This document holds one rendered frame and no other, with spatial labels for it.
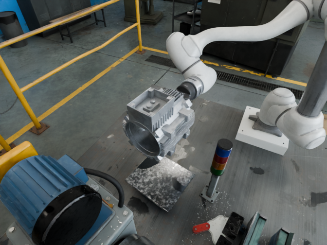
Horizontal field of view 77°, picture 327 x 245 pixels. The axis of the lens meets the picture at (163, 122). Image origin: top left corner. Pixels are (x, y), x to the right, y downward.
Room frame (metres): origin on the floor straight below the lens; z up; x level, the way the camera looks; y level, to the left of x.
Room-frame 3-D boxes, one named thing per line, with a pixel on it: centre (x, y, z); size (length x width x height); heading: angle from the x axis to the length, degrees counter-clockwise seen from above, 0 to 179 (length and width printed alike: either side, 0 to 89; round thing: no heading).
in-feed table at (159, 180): (0.57, 0.02, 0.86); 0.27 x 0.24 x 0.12; 54
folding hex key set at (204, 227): (0.36, -0.18, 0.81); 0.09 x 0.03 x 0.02; 105
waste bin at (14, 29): (4.28, 3.04, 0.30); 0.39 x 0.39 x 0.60
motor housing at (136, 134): (0.55, 0.01, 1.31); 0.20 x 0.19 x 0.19; 144
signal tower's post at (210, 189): (0.54, -0.25, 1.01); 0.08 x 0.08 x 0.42; 54
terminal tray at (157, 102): (0.52, 0.04, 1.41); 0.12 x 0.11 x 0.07; 144
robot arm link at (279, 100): (0.99, -0.70, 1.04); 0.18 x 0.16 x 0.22; 16
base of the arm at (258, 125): (1.01, -0.69, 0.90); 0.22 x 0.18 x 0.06; 63
